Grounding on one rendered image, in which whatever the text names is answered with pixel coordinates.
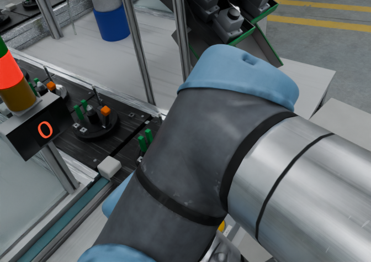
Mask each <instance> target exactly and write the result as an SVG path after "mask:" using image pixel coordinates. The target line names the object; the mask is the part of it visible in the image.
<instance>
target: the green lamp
mask: <svg viewBox="0 0 371 262"><path fill-rule="evenodd" d="M7 52H8V48H7V46H6V44H5V42H4V41H3V39H2V37H1V36H0V58H2V57H3V56H4V55H5V54H6V53H7Z"/></svg>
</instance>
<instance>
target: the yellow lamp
mask: <svg viewBox="0 0 371 262"><path fill-rule="evenodd" d="M0 97H1V99H2V100H3V102H4V103H5V104H6V106H7V107H8V109H9V110H10V111H14V112H17V111H22V110H25V109H27V108H29V107H30V106H32V105H33V104H34V102H35V101H36V95H35V94H34V92H33V90H32V89H31V87H30V86H29V84H28V82H27V80H26V79H25V77H24V75H23V78H22V79H21V81H20V82H18V83H17V84H16V85H14V86H12V87H9V88H4V89H0Z"/></svg>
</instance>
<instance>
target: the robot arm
mask: <svg viewBox="0 0 371 262"><path fill-rule="evenodd" d="M177 95H178V96H177V97H176V99H175V101H174V102H173V105H172V106H171V108H170V110H169V111H168V113H167V115H166V117H165V119H164V121H163V122H162V124H161V126H160V128H159V130H158V131H157V133H156V135H155V137H154V139H153V141H152V142H151V144H150V146H149V148H148V149H147V151H146V153H145V155H144V157H143V158H142V160H141V161H140V163H139V165H138V167H137V168H136V169H135V170H134V171H133V172H132V173H131V174H130V175H129V176H128V177H127V178H126V179H125V180H124V181H123V182H122V183H121V184H120V185H119V186H118V187H117V188H116V189H115V190H114V191H113V192H112V194H111V195H110V196H109V197H108V198H107V199H106V200H105V201H104V202H103V204H102V212H103V214H104V215H105V216H106V217H107V218H108V220H107V222H106V224H105V225H104V227H103V229H102V231H101V233H100V234H99V236H98V238H97V239H96V241H95V242H94V244H93V245H92V246H91V247H90V248H89V249H87V250H86V251H85V252H84V253H83V254H82V255H81V256H80V257H79V259H78V260H77V262H249V261H248V260H247V259H246V258H245V257H244V256H243V255H242V254H241V253H240V251H239V250H238V248H237V247H235V246H234V245H233V244H232V243H231V242H230V241H229V240H228V239H227V238H226V237H225V236H224V235H223V234H222V233H221V232H220V231H219V230H218V228H219V226H220V225H221V223H222V222H223V220H224V219H225V217H226V216H227V214H229V215H230V216H231V217H232V218H233V219H234V221H235V222H237V223H238V224H239V225H240V226H241V227H242V228H243V229H244V230H245V231H246V232H247V233H248V234H249V235H250V236H251V237H252V238H253V239H255V240H256V241H257V242H258V243H259V244H260V245H261V246H262V247H263V248H265V250H266V251H267V252H269V253H270V255H271V256H273V257H272V258H270V259H268V260H267V261H265V262H371V151H369V150H367V149H365V148H363V147H361V146H359V145H357V144H355V143H353V142H351V141H349V140H347V139H345V138H343V137H341V136H339V135H337V134H335V133H333V132H331V131H329V130H327V129H325V128H323V127H321V126H319V125H317V124H315V123H313V122H311V121H309V120H307V119H305V118H303V117H301V116H299V115H297V114H295V113H293V112H294V105H295V103H296V101H297V99H298V97H299V88H298V86H297V84H296V83H295V82H294V81H293V80H292V79H291V78H290V77H289V76H287V75H286V74H285V73H283V72H282V71H281V70H279V69H277V68H276V67H274V66H273V65H271V64H269V63H267V62H266V61H264V60H262V59H259V58H257V57H254V56H253V55H251V54H249V53H248V52H246V51H244V50H241V49H239V48H236V47H234V46H230V45H225V44H216V45H213V46H211V47H209V48H207V49H206V50H205V51H204V52H203V54H202V55H201V57H200V59H199V60H198V62H197V63H196V65H195V67H194V68H193V70H192V71H191V73H190V75H189V76H188V78H187V79H186V81H185V83H183V84H181V85H180V86H179V88H178V90H177Z"/></svg>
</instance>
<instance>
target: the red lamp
mask: <svg viewBox="0 0 371 262"><path fill-rule="evenodd" d="M22 78H23V73H22V72H21V70H20V68H19V66H18V65H17V63H16V61H15V59H14V58H13V56H12V54H11V53H10V51H9V50H8V52H7V53H6V54H5V55H4V56H3V57H2V58H0V89H4V88H9V87H12V86H14V85H16V84H17V83H18V82H20V81H21V79H22Z"/></svg>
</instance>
